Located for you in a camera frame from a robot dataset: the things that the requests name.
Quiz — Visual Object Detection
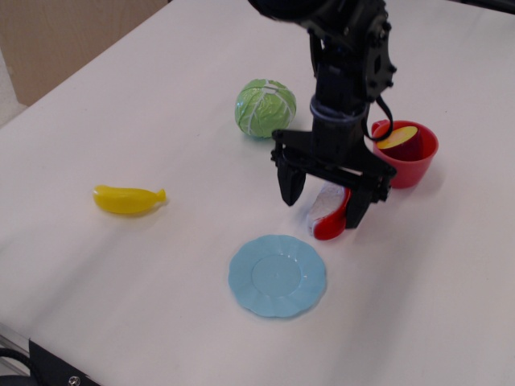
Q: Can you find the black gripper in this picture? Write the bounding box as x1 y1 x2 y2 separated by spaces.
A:
270 114 398 230

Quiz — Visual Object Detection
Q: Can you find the red and white toy sushi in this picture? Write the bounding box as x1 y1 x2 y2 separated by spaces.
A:
307 183 352 240

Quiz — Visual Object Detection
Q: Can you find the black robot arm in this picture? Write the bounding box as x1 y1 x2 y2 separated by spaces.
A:
251 1 397 228

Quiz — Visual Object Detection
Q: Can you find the light blue plastic plate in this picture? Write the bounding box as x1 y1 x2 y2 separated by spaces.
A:
228 235 327 318

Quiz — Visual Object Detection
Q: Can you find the red plastic cup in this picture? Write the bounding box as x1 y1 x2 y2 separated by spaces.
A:
373 120 439 189

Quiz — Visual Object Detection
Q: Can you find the purple yellow toy sweet potato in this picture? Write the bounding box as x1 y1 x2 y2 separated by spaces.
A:
377 125 422 162

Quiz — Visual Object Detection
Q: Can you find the green toy cabbage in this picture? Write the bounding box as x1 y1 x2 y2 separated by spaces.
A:
234 79 297 138

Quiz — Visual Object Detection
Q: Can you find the yellow toy banana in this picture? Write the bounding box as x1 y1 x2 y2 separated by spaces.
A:
93 185 167 215

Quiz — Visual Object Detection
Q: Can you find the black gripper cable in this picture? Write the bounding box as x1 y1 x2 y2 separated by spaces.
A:
365 95 394 142

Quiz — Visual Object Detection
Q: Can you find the black corner bracket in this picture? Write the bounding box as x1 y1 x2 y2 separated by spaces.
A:
29 340 100 386

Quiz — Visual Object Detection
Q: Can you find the black braided cable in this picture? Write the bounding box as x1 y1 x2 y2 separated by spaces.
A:
0 343 47 386

